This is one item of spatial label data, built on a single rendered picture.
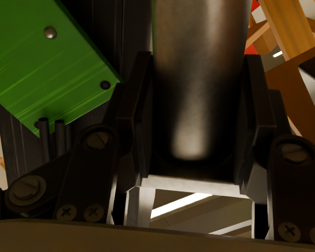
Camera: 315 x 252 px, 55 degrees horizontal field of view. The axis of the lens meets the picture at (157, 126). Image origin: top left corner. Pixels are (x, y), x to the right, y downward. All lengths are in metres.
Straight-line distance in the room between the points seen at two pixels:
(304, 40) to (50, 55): 0.90
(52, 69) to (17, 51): 0.03
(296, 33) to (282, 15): 0.07
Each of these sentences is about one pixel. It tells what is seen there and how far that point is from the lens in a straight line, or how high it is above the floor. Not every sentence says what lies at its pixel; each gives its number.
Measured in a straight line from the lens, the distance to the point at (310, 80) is 0.33.
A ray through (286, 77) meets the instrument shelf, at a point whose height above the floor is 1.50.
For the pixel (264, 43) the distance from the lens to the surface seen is 4.22.
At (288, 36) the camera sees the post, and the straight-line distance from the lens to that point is 1.07.
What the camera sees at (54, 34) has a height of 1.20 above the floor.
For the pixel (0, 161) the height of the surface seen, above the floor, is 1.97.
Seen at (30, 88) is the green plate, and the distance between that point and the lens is 0.32.
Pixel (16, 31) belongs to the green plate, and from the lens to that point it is 0.29.
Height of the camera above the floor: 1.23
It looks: 17 degrees up
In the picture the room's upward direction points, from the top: 147 degrees clockwise
